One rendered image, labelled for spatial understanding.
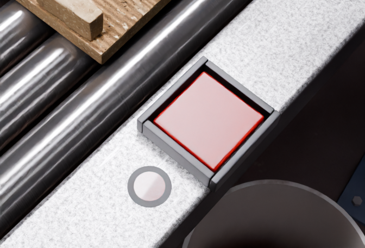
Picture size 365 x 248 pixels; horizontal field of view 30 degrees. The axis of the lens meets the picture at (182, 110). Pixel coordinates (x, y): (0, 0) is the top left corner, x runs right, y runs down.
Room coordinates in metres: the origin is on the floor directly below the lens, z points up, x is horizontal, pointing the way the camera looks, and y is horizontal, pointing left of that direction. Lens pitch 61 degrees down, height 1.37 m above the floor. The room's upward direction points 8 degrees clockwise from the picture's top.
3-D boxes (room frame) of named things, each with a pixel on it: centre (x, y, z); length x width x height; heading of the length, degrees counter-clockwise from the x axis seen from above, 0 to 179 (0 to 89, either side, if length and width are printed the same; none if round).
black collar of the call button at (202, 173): (0.24, -0.02, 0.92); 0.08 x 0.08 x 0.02; 56
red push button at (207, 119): (0.24, -0.02, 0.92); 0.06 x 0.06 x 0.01; 56
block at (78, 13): (0.31, 0.10, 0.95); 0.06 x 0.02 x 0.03; 58
